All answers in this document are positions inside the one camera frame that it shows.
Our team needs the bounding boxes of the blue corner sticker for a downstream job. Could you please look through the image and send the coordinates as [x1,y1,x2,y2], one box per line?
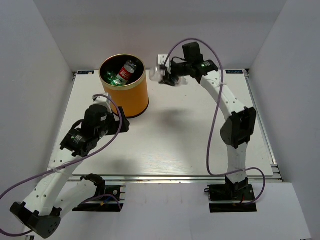
[77,70,95,75]
[225,69,243,74]

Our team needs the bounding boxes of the clear bottle blue white label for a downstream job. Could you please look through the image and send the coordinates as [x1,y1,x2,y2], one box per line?
[149,66,188,87]

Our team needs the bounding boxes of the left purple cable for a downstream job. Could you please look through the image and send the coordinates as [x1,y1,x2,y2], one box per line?
[0,93,125,237]

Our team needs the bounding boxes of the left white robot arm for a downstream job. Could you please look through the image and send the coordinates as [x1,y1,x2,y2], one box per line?
[10,103,130,239]

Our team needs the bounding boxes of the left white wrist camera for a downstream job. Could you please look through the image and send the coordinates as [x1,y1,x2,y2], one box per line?
[92,92,113,113]

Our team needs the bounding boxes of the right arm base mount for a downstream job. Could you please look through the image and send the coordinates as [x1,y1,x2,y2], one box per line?
[204,184,257,213]

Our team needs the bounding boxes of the orange cylindrical bin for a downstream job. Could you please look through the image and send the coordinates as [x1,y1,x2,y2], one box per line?
[98,54,150,119]

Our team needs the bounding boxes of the left blue corner sticker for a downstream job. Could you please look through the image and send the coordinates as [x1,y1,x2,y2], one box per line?
[77,70,95,75]

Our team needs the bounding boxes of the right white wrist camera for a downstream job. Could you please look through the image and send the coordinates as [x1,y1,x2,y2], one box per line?
[156,54,171,72]

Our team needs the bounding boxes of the green plastic bottle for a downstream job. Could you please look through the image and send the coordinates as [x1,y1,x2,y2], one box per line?
[105,71,124,87]

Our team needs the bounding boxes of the large clear bottle red label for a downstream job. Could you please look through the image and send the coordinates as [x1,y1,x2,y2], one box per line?
[117,60,137,86]

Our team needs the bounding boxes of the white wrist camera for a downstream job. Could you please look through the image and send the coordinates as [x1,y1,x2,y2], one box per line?
[156,54,171,72]
[92,92,113,113]

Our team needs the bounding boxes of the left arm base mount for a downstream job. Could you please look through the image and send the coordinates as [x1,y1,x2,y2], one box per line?
[72,185,126,213]

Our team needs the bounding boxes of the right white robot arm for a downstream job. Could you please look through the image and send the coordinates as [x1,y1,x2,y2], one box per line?
[157,42,257,200]

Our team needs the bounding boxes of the right blue corner sticker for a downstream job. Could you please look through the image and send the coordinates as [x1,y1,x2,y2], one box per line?
[225,69,243,74]

